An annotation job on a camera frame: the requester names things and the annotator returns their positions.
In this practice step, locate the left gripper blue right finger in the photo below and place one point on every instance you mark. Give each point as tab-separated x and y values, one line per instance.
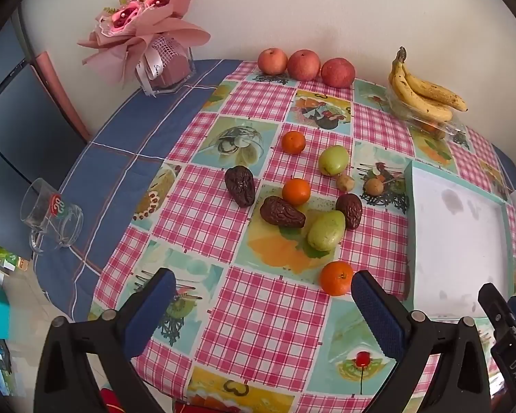
384	314

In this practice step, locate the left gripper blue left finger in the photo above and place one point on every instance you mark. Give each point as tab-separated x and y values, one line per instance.
142	312

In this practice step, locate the white tray teal rim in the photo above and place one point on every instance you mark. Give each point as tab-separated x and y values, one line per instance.
459	238

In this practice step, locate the large green mango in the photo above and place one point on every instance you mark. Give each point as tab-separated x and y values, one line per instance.
327	231

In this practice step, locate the dark brown date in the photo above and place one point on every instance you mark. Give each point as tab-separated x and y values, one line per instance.
351	206
279	212
239	182

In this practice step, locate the small brown longan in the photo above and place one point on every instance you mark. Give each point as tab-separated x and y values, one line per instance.
345	183
373	187

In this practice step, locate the small green mango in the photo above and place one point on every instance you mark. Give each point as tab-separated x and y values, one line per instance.
334	160

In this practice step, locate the clear glass mug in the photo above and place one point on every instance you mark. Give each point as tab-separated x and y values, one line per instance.
54	222

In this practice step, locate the pink checkered fruit tablecloth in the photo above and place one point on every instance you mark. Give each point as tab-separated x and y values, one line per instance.
250	329

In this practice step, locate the clear plastic fruit tray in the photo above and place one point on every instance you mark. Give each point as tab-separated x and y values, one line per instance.
410	116

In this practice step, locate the yellow banana bunch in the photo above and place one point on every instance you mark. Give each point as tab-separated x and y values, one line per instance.
422	98

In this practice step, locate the red apple right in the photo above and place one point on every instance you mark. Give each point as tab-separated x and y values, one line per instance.
338	73

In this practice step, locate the red apple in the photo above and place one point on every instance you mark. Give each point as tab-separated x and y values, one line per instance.
272	62
338	73
304	65

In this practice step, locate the red apple middle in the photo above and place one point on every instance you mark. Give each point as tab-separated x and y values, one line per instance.
304	65

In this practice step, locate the red apple left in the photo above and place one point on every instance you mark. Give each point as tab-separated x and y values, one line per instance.
272	62

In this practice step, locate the pink flower bouquet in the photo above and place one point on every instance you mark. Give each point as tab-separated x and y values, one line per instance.
122	35

